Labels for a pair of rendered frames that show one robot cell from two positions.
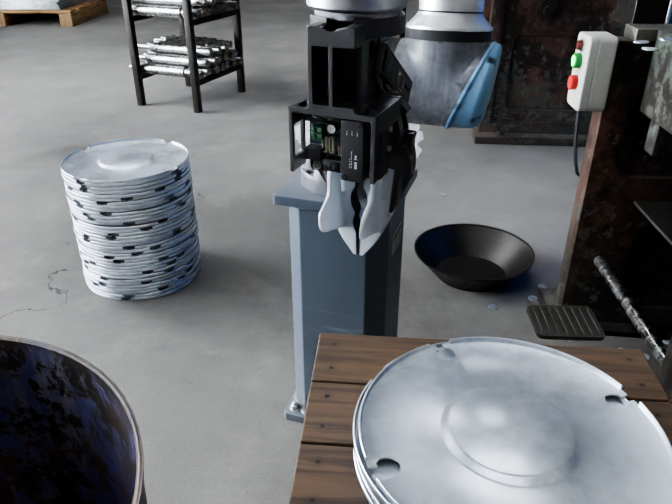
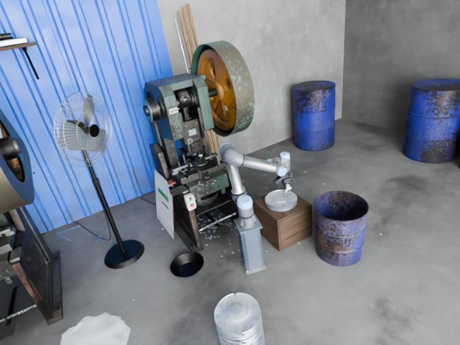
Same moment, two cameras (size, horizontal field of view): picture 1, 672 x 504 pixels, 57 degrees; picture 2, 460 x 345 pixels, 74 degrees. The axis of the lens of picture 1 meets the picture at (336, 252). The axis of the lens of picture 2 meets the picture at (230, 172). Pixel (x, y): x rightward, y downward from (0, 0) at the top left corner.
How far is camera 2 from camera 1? 2.79 m
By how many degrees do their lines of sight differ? 99
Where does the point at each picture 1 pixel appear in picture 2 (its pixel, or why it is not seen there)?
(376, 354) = (276, 215)
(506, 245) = (175, 263)
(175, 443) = (287, 278)
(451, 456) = (287, 200)
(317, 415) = (290, 213)
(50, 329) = (286, 335)
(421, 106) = not seen: hidden behind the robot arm
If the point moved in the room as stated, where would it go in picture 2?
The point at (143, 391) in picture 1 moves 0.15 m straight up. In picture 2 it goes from (283, 294) to (281, 280)
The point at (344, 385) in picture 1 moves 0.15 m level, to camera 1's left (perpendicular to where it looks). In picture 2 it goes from (283, 214) to (296, 222)
